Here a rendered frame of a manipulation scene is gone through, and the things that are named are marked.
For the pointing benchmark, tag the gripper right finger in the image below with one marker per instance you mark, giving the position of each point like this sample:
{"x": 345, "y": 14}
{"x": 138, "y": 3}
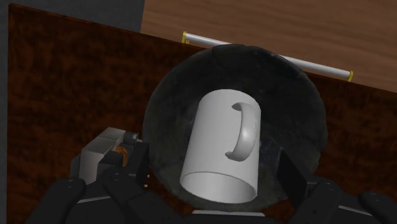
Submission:
{"x": 322, "y": 201}

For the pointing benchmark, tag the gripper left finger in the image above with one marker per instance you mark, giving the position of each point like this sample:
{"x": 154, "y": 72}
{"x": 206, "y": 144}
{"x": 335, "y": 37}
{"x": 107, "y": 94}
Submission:
{"x": 121, "y": 189}

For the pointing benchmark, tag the white mug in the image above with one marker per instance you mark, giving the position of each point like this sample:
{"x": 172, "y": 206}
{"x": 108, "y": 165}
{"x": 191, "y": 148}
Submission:
{"x": 214, "y": 139}

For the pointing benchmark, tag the dark brown wooden dresser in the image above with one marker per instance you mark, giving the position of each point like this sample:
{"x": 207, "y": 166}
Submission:
{"x": 68, "y": 86}

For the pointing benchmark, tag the black round bowl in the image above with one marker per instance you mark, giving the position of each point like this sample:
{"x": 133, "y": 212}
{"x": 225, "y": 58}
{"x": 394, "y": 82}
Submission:
{"x": 288, "y": 102}

